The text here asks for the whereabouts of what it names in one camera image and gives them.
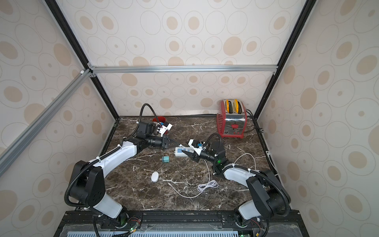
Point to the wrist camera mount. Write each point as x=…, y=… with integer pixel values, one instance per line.
x=196, y=145
x=164, y=128

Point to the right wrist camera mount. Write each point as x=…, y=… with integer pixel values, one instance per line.
x=196, y=145

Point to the horizontal aluminium frame bar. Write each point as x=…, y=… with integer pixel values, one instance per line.
x=184, y=69

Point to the red chrome toaster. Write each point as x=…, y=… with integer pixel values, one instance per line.
x=231, y=118

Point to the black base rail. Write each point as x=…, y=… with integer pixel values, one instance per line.
x=180, y=224

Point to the diagonal aluminium frame bar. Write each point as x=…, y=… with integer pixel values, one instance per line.
x=11, y=153

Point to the teal USB wall charger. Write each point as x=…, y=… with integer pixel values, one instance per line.
x=165, y=159

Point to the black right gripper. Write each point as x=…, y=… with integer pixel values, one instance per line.
x=198, y=156

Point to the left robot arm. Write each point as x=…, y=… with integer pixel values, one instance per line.
x=86, y=188

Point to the white earbud charging case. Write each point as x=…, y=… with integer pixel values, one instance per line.
x=155, y=177

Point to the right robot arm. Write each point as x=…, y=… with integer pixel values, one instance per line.
x=269, y=198

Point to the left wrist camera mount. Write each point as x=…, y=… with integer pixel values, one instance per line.
x=164, y=128

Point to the white power strip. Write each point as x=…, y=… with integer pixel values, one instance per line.
x=179, y=151

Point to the red metal cup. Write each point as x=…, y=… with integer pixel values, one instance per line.
x=160, y=120

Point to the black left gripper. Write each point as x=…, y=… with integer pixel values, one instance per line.
x=166, y=139

